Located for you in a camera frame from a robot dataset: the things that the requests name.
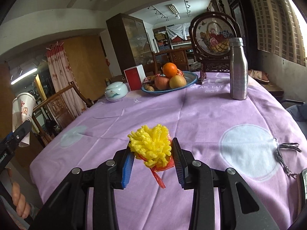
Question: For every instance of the silver metal bottle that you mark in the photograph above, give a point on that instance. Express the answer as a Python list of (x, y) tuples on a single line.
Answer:
[(238, 76)]

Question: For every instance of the red apple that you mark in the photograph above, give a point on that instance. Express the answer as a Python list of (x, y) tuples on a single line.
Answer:
[(162, 82)]

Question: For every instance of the white cloth cover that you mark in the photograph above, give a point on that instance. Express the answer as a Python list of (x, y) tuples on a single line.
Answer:
[(178, 31)]

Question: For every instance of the round embroidered table screen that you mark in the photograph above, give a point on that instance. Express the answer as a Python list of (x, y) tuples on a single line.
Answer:
[(213, 38)]

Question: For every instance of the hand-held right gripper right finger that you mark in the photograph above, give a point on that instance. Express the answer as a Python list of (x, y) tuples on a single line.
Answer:
[(179, 165)]

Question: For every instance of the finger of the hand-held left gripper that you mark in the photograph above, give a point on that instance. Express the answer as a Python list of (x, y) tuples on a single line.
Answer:
[(20, 133)]

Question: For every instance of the orange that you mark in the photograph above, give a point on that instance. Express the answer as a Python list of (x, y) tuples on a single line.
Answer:
[(169, 70)]

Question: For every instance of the red box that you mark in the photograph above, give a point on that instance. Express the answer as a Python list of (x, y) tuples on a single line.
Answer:
[(134, 77)]

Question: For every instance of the dark tall wooden cabinet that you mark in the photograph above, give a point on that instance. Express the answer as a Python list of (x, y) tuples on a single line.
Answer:
[(242, 16)]

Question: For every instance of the yellow apple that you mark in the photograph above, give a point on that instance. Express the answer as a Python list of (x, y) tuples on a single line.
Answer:
[(178, 82)]

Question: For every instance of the walnut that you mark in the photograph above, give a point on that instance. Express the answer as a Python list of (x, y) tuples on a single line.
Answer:
[(151, 88)]

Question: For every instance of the patterned cushion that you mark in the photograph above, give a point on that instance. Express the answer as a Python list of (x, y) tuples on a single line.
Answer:
[(258, 75)]

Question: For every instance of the ceiling tube lamp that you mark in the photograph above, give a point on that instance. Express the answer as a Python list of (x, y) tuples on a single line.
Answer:
[(174, 10)]

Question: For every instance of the blue rimmed fruit plate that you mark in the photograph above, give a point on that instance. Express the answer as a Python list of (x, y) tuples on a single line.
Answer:
[(190, 80)]

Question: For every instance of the brown glass door cabinet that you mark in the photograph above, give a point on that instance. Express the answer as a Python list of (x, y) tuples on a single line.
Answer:
[(124, 43)]

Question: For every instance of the person's left hand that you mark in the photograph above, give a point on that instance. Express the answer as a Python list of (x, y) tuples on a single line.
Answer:
[(20, 201)]

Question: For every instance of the checked window curtain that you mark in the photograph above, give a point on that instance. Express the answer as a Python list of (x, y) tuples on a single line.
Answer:
[(275, 24)]

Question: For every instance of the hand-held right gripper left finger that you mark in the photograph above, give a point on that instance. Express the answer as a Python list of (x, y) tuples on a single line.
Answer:
[(128, 170)]

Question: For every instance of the cluttered storage shelf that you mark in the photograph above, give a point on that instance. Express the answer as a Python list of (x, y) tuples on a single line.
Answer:
[(159, 38)]

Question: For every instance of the carved wooden armchair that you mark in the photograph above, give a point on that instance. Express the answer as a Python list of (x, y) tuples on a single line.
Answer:
[(60, 107)]

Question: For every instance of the floral pink curtain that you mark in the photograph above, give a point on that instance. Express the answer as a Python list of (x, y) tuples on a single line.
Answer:
[(60, 76)]

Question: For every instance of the purple tablecloth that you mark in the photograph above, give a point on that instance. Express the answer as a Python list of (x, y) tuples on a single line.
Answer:
[(191, 115)]

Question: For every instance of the white ceramic jar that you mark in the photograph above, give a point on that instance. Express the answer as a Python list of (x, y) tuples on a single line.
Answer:
[(116, 91)]

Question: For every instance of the white paper cup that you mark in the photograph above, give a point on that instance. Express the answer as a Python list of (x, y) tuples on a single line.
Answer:
[(22, 110)]

